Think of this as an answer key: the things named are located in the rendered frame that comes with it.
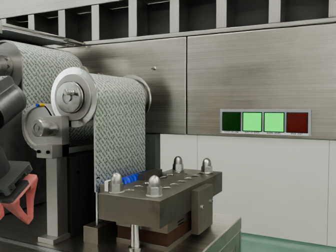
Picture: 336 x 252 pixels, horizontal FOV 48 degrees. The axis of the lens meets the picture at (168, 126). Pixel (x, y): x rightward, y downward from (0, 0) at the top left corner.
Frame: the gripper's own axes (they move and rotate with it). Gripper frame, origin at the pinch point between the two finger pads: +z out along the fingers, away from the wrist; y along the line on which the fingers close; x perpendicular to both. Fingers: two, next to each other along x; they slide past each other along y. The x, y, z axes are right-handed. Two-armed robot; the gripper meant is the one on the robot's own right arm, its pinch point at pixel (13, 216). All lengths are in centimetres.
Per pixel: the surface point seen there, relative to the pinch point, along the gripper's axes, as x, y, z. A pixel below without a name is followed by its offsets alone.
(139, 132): -49, 0, 15
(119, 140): -39.3, 0.8, 11.7
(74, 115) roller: -33.7, 7.8, 0.9
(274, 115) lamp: -57, -38, 15
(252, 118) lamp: -57, -32, 16
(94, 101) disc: -35.1, 1.9, -2.3
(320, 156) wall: -240, -60, 164
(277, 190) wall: -228, -25, 194
